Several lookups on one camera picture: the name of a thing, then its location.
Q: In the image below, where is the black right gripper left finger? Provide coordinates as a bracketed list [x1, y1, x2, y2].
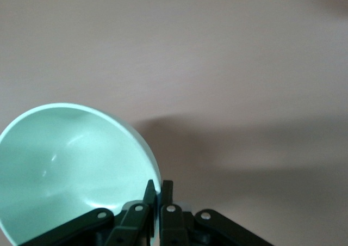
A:
[26, 179, 159, 246]

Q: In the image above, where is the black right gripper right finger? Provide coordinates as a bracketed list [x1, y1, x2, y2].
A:
[159, 180, 276, 246]

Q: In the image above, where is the green bowl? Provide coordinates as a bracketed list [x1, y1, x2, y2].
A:
[0, 102, 161, 246]

